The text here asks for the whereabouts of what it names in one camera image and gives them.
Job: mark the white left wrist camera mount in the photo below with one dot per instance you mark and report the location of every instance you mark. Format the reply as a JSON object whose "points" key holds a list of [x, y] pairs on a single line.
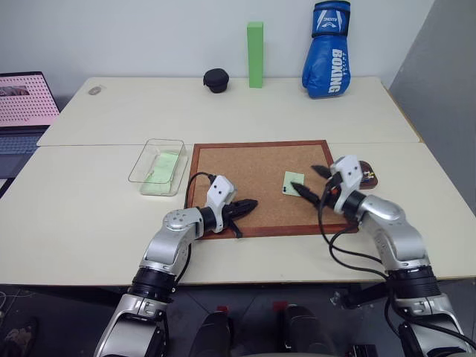
{"points": [[219, 191]]}

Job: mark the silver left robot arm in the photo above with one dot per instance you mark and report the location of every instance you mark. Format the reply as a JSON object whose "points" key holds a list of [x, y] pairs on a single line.
{"points": [[169, 245]]}

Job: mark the clear plastic box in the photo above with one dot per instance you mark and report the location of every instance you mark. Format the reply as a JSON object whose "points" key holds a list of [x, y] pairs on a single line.
{"points": [[148, 163]]}

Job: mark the laptop with pink screen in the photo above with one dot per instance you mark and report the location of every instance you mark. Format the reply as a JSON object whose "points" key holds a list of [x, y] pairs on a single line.
{"points": [[22, 100]]}

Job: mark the small grey round disc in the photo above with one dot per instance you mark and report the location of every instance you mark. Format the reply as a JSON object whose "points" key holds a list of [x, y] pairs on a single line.
{"points": [[96, 90]]}

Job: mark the grey partition panel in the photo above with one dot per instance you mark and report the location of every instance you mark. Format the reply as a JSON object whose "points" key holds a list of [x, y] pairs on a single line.
{"points": [[439, 93]]}

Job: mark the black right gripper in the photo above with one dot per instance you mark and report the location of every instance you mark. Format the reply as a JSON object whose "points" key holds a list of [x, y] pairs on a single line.
{"points": [[331, 193]]}

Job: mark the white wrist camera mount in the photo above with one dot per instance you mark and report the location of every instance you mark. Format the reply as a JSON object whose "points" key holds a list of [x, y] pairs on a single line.
{"points": [[219, 191], [347, 173]]}

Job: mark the green note stack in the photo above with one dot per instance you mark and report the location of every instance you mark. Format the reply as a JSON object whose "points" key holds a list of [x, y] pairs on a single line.
{"points": [[160, 171]]}

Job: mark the green sticky note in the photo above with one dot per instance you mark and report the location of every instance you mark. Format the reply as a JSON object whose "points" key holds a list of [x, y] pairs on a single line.
{"points": [[291, 180]]}

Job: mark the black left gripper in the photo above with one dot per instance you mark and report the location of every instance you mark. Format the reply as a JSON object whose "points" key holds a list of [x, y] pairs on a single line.
{"points": [[231, 212]]}

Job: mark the black round zip case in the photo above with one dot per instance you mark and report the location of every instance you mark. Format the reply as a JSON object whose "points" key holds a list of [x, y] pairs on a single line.
{"points": [[215, 80]]}

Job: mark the tall green block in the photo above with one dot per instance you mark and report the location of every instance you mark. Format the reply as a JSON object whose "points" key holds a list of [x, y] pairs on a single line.
{"points": [[255, 56]]}

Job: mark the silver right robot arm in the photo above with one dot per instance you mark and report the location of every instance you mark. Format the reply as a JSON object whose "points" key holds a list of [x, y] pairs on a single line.
{"points": [[394, 230]]}

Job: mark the blue boxing glove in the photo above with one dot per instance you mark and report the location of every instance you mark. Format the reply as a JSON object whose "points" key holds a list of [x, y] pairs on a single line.
{"points": [[325, 63]]}

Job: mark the black metal table bracket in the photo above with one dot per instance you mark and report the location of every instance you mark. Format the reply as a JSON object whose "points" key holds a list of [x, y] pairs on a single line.
{"points": [[357, 295]]}

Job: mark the brown wooden tray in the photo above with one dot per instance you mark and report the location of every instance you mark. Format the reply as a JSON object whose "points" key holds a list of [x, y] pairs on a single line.
{"points": [[372, 182]]}

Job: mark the cork board with wooden frame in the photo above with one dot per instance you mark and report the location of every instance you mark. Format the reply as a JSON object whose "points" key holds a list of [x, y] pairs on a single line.
{"points": [[256, 167]]}

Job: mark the dark rounded shape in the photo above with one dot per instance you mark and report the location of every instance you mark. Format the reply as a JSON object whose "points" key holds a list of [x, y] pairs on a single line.
{"points": [[301, 331]]}

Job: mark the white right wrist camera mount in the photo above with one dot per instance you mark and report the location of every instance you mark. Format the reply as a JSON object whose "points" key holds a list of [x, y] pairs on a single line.
{"points": [[347, 173]]}

